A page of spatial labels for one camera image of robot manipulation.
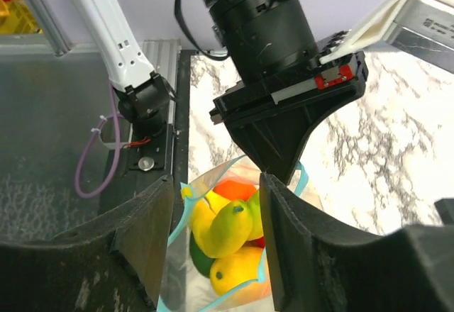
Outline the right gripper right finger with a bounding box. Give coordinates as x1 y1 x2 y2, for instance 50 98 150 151
260 174 453 311

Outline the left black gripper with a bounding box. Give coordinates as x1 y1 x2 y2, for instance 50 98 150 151
204 0 367 184

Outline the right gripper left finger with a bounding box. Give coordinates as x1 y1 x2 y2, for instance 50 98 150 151
1 175 174 311

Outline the orange tangerine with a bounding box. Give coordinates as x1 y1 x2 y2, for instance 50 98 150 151
213 179 257 201

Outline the yellow orange mango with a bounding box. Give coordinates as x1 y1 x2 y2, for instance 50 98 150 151
209 246 272 308

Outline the green lime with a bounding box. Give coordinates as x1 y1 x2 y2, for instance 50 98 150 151
189 233 215 278

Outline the clear zip top bag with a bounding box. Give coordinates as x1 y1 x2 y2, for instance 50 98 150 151
155 154 323 312

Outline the yellow banana bunch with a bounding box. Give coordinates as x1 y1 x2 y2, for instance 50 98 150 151
189 187 264 259

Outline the red apple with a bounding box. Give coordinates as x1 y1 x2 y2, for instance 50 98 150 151
248 237 265 248

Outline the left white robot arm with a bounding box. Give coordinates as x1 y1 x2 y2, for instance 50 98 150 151
73 0 368 183

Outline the yellow plastic crate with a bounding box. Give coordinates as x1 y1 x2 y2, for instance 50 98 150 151
1 0 43 35

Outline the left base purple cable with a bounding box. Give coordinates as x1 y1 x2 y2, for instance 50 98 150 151
74 81 125 199

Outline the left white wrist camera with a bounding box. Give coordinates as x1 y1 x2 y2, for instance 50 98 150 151
320 0 453 73

